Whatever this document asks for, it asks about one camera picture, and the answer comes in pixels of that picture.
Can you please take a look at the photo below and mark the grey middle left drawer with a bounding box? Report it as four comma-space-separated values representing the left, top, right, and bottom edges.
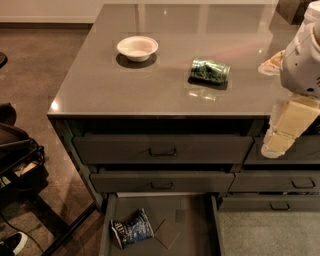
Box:
90, 171, 234, 193

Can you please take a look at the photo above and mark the grey square tile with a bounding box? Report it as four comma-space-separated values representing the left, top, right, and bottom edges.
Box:
155, 219, 181, 249

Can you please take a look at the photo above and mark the grey counter cabinet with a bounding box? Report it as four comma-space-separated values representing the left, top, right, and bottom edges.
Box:
46, 3, 320, 256

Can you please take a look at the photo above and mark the grey top right drawer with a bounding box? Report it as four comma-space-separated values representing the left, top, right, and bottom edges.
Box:
245, 135, 320, 165

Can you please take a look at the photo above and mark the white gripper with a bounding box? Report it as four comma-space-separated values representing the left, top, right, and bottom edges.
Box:
261, 96, 320, 159

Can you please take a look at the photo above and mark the grey bottom right drawer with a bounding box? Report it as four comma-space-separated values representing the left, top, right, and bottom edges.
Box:
219, 195, 320, 212

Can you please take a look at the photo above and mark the black white shoe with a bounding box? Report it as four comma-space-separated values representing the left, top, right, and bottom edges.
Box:
0, 232, 28, 256

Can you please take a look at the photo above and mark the grey open bottom drawer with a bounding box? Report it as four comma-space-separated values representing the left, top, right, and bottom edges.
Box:
99, 194, 224, 256

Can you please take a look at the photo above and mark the white paper bowl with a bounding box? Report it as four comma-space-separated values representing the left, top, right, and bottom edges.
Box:
117, 36, 158, 62

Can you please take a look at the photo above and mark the grey top left drawer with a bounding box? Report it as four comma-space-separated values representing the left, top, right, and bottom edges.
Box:
73, 134, 253, 164

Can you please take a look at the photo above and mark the green soda can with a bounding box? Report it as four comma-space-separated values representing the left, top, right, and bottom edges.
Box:
190, 58, 230, 84

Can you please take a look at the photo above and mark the blue chip bag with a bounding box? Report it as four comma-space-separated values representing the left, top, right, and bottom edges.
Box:
110, 208, 154, 249

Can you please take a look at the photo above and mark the grey middle right drawer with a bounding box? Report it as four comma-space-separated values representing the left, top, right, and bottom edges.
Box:
229, 171, 320, 193

